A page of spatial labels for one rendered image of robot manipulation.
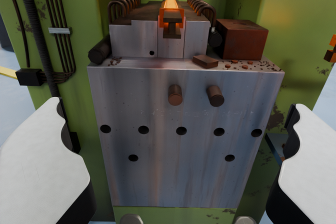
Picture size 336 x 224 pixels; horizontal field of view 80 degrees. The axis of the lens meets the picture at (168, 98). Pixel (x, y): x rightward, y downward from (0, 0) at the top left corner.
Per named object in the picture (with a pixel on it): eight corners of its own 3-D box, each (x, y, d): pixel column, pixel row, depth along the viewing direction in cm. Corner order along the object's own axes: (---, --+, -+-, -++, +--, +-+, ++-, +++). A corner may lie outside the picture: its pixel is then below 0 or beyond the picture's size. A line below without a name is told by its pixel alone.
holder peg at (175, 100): (182, 106, 38) (183, 94, 36) (167, 106, 38) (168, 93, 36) (181, 96, 41) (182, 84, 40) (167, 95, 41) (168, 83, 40)
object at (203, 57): (217, 66, 40) (218, 60, 39) (206, 69, 39) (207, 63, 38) (203, 59, 43) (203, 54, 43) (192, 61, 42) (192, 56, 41)
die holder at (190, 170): (238, 208, 61) (286, 72, 38) (111, 206, 61) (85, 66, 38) (207, 107, 109) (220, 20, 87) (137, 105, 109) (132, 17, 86)
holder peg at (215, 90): (223, 107, 38) (225, 95, 36) (208, 107, 38) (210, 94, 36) (218, 97, 41) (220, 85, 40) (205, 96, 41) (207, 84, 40)
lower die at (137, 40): (205, 59, 43) (210, 17, 39) (112, 56, 43) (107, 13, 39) (188, 23, 80) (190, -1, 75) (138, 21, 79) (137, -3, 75)
